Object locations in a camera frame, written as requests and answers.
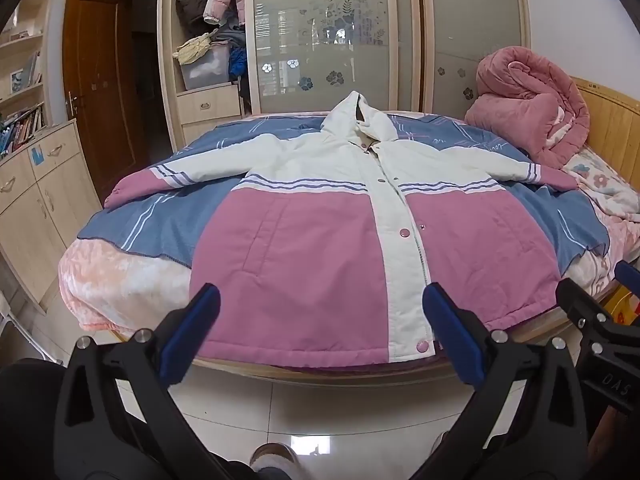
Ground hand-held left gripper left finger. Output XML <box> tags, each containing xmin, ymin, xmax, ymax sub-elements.
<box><xmin>52</xmin><ymin>282</ymin><xmax>251</xmax><ymax>480</ymax></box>

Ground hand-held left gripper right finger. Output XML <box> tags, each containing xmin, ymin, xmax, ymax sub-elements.
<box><xmin>410</xmin><ymin>282</ymin><xmax>593</xmax><ymax>480</ymax></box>

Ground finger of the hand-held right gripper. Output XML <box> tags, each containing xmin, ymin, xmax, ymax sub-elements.
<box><xmin>556</xmin><ymin>278</ymin><xmax>626</xmax><ymax>361</ymax></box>
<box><xmin>614</xmin><ymin>261</ymin><xmax>640</xmax><ymax>288</ymax></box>

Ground pink and white hooded jacket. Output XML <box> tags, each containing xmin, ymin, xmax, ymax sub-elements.
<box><xmin>103</xmin><ymin>91</ymin><xmax>578</xmax><ymax>366</ymax></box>

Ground blue clothes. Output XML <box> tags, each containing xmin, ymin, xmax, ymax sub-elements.
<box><xmin>228</xmin><ymin>45</ymin><xmax>249</xmax><ymax>82</ymax></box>

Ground grey clothes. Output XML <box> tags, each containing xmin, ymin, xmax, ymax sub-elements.
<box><xmin>215</xmin><ymin>25</ymin><xmax>246</xmax><ymax>47</ymax></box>

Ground yellow cardboard box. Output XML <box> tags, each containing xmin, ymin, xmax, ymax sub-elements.
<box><xmin>612</xmin><ymin>295</ymin><xmax>640</xmax><ymax>330</ymax></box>

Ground floral print quilt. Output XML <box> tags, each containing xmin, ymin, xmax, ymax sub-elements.
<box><xmin>565</xmin><ymin>147</ymin><xmax>640</xmax><ymax>221</ymax></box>

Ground blue striped bed sheet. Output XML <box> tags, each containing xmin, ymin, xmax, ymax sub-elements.
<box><xmin>79</xmin><ymin>112</ymin><xmax>611</xmax><ymax>266</ymax></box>

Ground person's slipper foot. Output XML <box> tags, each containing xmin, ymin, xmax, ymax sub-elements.
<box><xmin>249</xmin><ymin>442</ymin><xmax>301</xmax><ymax>476</ymax></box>

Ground wooden headboard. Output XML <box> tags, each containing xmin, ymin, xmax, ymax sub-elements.
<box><xmin>570</xmin><ymin>76</ymin><xmax>640</xmax><ymax>191</ymax></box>

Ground white metal rack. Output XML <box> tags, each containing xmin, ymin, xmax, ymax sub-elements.
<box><xmin>0</xmin><ymin>292</ymin><xmax>51</xmax><ymax>361</ymax></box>

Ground person's dark pants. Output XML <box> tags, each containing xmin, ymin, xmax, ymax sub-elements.
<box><xmin>0</xmin><ymin>358</ymin><xmax>71</xmax><ymax>480</ymax></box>

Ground light wooden cabinet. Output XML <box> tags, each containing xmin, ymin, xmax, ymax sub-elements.
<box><xmin>0</xmin><ymin>119</ymin><xmax>103</xmax><ymax>311</ymax></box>

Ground wardrobe drawer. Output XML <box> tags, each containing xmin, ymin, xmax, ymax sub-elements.
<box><xmin>181</xmin><ymin>115</ymin><xmax>244</xmax><ymax>142</ymax></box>
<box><xmin>176</xmin><ymin>82</ymin><xmax>241</xmax><ymax>121</ymax></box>

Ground rolled pink quilt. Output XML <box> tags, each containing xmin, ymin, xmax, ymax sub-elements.
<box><xmin>464</xmin><ymin>46</ymin><xmax>591</xmax><ymax>170</ymax></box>

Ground brown wooden door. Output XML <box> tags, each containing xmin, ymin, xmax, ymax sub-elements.
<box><xmin>62</xmin><ymin>0</ymin><xmax>161</xmax><ymax>206</ymax></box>

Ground clear plastic storage box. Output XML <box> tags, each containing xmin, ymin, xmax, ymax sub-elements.
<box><xmin>180</xmin><ymin>42</ymin><xmax>233</xmax><ymax>91</ymax></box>

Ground row of books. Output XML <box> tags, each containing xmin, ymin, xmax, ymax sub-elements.
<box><xmin>0</xmin><ymin>105</ymin><xmax>46</xmax><ymax>156</ymax></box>

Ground light wooden wardrobe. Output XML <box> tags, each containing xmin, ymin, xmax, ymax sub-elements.
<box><xmin>157</xmin><ymin>0</ymin><xmax>531</xmax><ymax>146</ymax></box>

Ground yellow crumpled cloth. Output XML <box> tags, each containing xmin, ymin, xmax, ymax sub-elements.
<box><xmin>172</xmin><ymin>30</ymin><xmax>221</xmax><ymax>66</ymax></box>

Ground frosted floral sliding door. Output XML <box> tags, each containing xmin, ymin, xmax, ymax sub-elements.
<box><xmin>418</xmin><ymin>0</ymin><xmax>530</xmax><ymax>113</ymax></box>
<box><xmin>245</xmin><ymin>0</ymin><xmax>417</xmax><ymax>116</ymax></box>

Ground light wooden bookshelf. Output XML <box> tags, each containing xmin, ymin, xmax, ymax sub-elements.
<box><xmin>0</xmin><ymin>0</ymin><xmax>56</xmax><ymax>161</ymax></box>

